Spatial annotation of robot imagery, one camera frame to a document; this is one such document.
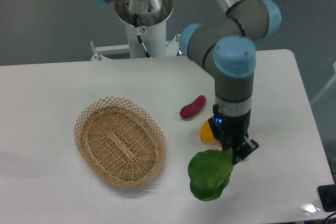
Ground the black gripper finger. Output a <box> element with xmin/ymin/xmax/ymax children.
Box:
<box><xmin>208</xmin><ymin>119</ymin><xmax>232</xmax><ymax>151</ymax></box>
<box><xmin>232</xmin><ymin>135</ymin><xmax>259</xmax><ymax>165</ymax></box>

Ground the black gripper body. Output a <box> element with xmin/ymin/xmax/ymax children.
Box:
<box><xmin>213</xmin><ymin>104</ymin><xmax>251</xmax><ymax>145</ymax></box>

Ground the green bok choy vegetable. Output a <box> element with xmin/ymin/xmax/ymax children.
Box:
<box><xmin>187</xmin><ymin>150</ymin><xmax>235</xmax><ymax>201</ymax></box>

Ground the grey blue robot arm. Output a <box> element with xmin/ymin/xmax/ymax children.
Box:
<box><xmin>96</xmin><ymin>0</ymin><xmax>281</xmax><ymax>164</ymax></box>

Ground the yellow mango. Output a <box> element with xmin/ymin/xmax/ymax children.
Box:
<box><xmin>199</xmin><ymin>116</ymin><xmax>217</xmax><ymax>145</ymax></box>

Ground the purple sweet potato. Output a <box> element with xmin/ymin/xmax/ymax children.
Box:
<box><xmin>180</xmin><ymin>95</ymin><xmax>206</xmax><ymax>120</ymax></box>

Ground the black device at edge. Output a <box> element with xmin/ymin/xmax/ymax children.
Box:
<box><xmin>317</xmin><ymin>184</ymin><xmax>335</xmax><ymax>212</ymax></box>

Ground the woven wicker basket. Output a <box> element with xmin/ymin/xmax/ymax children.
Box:
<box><xmin>74</xmin><ymin>97</ymin><xmax>166</xmax><ymax>188</ymax></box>

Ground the white frame at right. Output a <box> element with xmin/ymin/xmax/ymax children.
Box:
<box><xmin>310</xmin><ymin>62</ymin><xmax>335</xmax><ymax>106</ymax></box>

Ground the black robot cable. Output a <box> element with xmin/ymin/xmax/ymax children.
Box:
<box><xmin>133</xmin><ymin>13</ymin><xmax>152</xmax><ymax>58</ymax></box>

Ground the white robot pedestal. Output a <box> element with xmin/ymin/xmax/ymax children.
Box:
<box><xmin>90</xmin><ymin>21</ymin><xmax>183</xmax><ymax>61</ymax></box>

